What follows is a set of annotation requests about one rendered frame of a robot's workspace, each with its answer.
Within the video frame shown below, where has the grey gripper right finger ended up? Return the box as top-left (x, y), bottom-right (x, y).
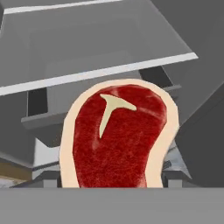
top-left (161, 141), bottom-right (194, 189)

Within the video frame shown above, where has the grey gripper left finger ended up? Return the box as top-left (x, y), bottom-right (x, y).
top-left (11, 137), bottom-right (62, 189)

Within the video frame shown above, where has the raw red steak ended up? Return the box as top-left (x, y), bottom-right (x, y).
top-left (59, 78), bottom-right (180, 189)

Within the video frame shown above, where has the grey fridge shelf white edge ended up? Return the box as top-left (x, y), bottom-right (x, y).
top-left (0, 0), bottom-right (200, 97)

